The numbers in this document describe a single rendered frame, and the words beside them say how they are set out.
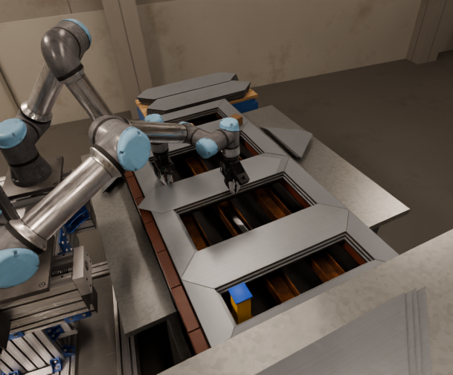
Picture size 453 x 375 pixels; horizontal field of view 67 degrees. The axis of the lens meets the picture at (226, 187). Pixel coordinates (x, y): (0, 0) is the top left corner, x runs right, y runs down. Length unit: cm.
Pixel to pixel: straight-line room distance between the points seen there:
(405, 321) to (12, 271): 95
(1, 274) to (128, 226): 85
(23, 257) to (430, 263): 107
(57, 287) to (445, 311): 108
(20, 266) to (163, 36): 343
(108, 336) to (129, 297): 53
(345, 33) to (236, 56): 147
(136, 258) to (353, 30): 419
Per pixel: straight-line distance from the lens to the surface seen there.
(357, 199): 173
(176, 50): 419
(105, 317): 204
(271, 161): 173
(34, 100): 153
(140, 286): 149
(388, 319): 96
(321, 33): 481
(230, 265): 127
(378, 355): 90
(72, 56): 127
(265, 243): 134
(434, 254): 116
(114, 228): 175
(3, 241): 99
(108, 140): 100
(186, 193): 157
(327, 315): 95
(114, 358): 192
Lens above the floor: 186
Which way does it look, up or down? 40 degrees down
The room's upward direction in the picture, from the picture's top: 4 degrees counter-clockwise
